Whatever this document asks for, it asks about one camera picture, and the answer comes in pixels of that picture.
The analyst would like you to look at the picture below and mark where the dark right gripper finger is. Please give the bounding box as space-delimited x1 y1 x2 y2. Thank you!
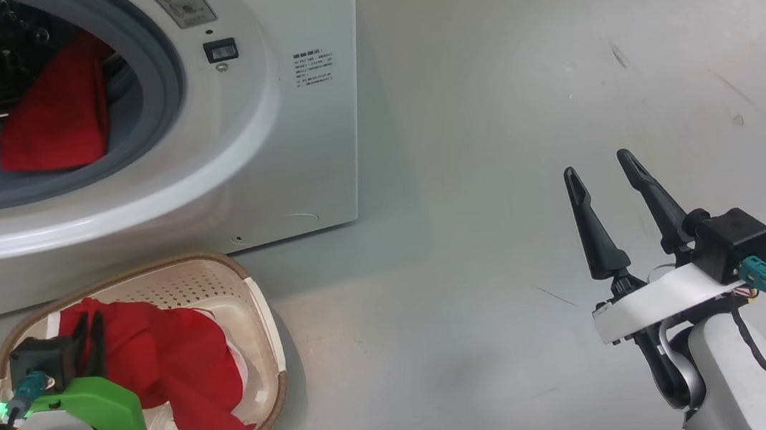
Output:
562 159 649 299
616 142 696 266

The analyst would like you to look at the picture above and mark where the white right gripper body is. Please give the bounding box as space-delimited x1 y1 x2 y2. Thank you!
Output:
586 235 766 347

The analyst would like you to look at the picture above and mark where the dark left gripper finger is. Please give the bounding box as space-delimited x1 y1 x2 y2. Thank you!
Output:
86 311 112 381
67 311 95 375

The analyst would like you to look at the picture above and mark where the cream perforated basket brown rim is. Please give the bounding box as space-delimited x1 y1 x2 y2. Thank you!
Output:
0 244 295 430

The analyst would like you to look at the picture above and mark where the white front-loading washing machine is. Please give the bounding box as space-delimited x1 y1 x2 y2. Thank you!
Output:
0 0 391 324

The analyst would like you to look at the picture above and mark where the grey rectangular warning sticker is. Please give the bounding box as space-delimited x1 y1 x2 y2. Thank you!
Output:
140 0 219 34

